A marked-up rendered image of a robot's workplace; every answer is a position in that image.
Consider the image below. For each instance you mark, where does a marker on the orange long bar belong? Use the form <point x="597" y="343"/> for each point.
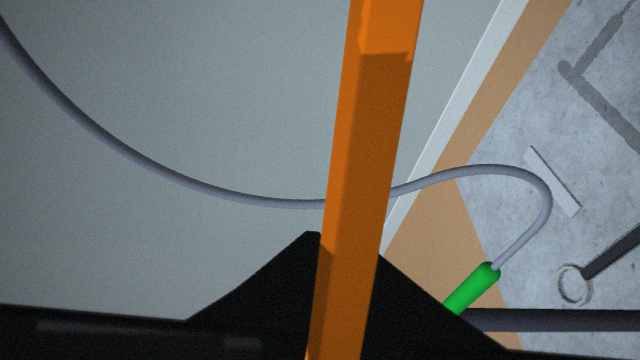
<point x="378" y="57"/>

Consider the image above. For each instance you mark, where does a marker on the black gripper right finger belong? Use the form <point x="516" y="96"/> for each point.
<point x="405" y="322"/>

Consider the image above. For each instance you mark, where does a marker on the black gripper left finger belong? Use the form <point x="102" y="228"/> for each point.
<point x="267" y="317"/>

